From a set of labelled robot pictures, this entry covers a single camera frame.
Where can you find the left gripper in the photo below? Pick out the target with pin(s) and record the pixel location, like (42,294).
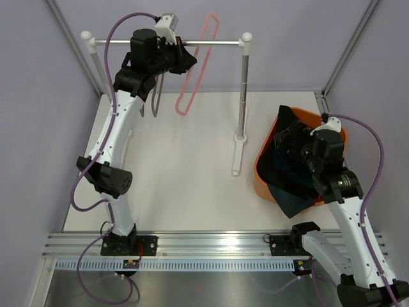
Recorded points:
(183,60)

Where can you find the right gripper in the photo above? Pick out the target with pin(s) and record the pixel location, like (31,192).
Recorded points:
(298,131)

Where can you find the black shorts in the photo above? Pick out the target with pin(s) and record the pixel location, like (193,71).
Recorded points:
(264,172)

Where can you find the navy blue shorts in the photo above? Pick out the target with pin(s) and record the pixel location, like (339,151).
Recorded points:
(295,176)

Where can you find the dark teal shorts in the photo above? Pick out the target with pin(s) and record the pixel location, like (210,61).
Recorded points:
(294,199)

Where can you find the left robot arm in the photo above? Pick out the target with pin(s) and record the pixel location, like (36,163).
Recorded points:
(153,52)

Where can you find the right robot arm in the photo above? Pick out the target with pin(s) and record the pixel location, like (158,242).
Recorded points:
(363,278)

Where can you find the orange plastic laundry basket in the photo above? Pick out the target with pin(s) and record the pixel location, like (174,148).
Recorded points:
(332,180)

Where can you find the metal clothes rack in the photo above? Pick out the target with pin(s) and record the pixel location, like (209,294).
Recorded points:
(244,43)

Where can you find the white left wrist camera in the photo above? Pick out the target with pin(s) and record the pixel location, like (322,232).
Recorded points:
(165,27)

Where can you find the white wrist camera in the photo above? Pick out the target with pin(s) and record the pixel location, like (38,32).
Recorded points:
(165,27)
(328,123)

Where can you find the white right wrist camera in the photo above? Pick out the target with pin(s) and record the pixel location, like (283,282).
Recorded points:
(328,123)

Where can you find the aluminium mounting rail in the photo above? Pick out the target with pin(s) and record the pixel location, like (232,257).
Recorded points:
(172,244)

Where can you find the white slotted cable duct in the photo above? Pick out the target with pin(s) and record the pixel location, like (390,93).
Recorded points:
(178,265)

